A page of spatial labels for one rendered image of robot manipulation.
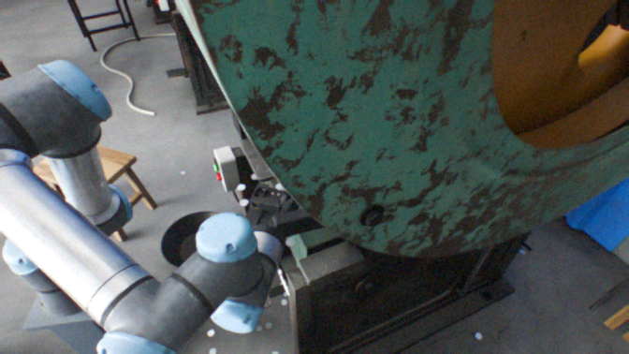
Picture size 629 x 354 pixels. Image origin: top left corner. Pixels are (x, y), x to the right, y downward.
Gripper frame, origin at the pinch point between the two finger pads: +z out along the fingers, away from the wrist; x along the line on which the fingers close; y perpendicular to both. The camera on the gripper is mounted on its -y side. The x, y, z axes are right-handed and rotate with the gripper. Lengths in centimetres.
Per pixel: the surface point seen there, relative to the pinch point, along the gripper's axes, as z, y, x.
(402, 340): 4, -35, 76
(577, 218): 74, -108, 69
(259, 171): -1.0, 10.0, 0.7
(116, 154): 40, 94, 45
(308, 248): -9.2, -3.4, 14.6
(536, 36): -17, -28, -39
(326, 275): -14.5, -8.7, 15.5
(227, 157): 18.1, 28.4, 15.5
